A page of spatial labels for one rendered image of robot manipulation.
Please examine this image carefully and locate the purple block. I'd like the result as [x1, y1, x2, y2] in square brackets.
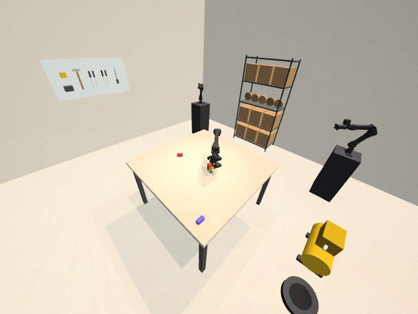
[195, 215, 205, 225]

